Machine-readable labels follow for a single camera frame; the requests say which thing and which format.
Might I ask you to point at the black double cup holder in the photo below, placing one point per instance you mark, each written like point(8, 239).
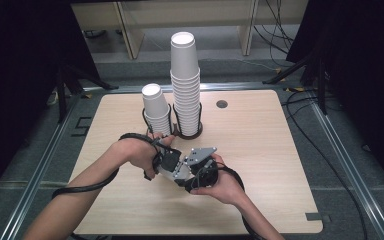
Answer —
point(198, 131)

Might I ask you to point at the single white paper cup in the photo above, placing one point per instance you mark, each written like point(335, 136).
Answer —
point(166, 175)

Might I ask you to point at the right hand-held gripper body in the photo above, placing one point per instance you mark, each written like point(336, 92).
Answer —
point(203, 171)

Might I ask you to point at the grey tape strip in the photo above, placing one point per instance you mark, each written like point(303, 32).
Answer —
point(315, 216)

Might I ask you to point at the black tripod stand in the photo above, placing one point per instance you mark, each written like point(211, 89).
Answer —
point(61, 93)
point(321, 83)

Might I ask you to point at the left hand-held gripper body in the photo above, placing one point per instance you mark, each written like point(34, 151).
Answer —
point(170, 160)

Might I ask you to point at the aluminium floor rail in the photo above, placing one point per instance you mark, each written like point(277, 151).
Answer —
point(346, 166)
point(240, 86)
point(36, 176)

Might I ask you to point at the tall stack of white cups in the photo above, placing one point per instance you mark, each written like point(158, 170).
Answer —
point(184, 86)

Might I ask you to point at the black tape floor mark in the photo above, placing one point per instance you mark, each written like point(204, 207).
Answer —
point(86, 125)

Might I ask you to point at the dark wheeled base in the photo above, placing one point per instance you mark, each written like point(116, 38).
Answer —
point(95, 33)

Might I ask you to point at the short stack of white cups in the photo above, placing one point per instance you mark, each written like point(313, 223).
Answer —
point(155, 105)

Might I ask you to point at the person's right hand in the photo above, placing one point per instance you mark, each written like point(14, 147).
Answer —
point(226, 188)

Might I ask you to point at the round dark table grommet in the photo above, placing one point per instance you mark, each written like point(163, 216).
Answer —
point(221, 104)

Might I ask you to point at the person's left hand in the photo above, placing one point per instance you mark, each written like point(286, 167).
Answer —
point(136, 151)

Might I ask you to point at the yellow tape piece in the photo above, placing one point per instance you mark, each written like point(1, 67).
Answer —
point(295, 89)

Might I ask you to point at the black curtain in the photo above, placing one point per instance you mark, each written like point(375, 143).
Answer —
point(363, 66)
point(16, 83)

